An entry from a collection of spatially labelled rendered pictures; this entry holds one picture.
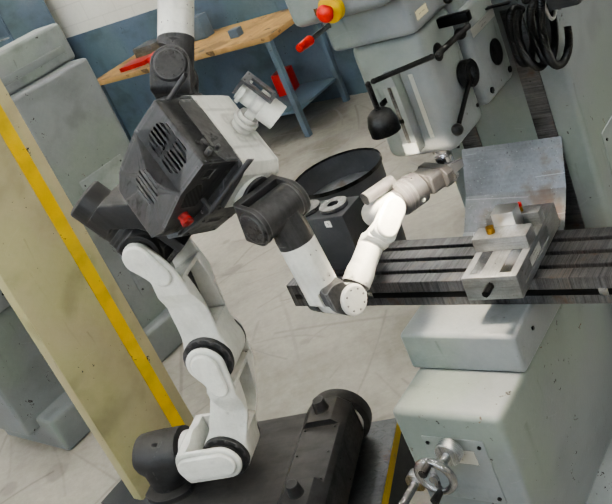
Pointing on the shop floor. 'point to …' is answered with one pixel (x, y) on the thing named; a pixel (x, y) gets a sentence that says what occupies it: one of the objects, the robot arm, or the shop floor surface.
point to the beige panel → (62, 284)
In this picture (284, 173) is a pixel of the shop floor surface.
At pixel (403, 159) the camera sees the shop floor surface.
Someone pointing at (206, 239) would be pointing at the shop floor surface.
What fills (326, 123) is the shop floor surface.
